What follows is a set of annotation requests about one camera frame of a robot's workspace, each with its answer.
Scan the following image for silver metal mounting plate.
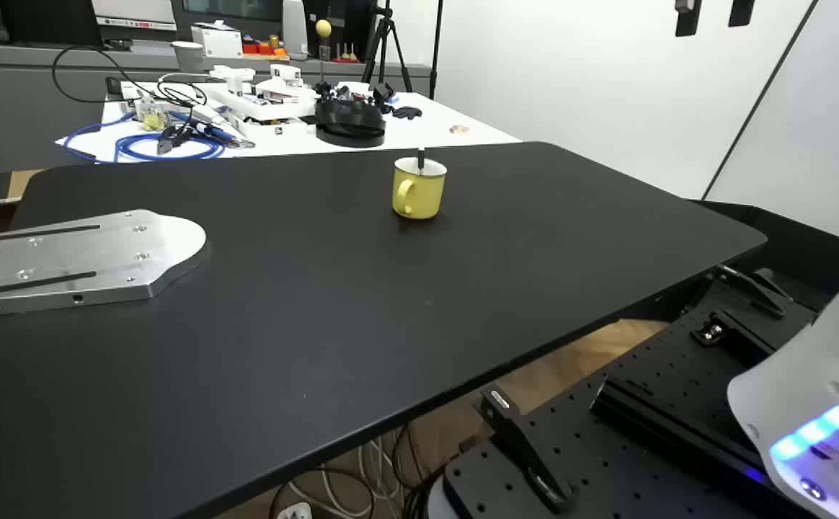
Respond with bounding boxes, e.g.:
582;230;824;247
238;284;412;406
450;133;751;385
0;208;207;315

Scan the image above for black perforated breadboard plate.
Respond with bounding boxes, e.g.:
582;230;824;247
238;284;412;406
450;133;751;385
426;277;814;519

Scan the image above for white electronic device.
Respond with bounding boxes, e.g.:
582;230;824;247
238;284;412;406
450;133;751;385
202;62;318;122

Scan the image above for black loop cable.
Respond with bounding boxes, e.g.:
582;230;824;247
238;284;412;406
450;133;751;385
50;44;142;104

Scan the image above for black monitor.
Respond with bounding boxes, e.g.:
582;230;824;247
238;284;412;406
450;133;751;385
0;0;101;45

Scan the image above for yellow ball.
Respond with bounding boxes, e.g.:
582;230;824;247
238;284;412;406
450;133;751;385
314;19;336;39

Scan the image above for white floor cables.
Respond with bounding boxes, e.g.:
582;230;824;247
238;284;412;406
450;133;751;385
269;427;431;519

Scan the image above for blue coiled cable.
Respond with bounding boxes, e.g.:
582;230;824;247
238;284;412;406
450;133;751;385
57;111;232;165

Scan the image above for white box on shelf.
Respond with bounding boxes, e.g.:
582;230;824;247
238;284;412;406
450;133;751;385
192;22;243;58

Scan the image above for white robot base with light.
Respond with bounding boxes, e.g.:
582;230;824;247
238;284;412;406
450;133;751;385
728;295;839;519

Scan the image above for black headset on table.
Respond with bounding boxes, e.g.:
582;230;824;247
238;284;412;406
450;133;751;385
314;98;386;148

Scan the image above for yellow mug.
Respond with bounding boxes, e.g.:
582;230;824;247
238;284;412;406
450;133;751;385
393;155;447;222

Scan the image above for black clamp bracket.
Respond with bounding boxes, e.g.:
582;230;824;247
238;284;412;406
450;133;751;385
483;385;575;512

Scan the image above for black camera tripod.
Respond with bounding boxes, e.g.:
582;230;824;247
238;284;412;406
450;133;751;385
360;0;412;88

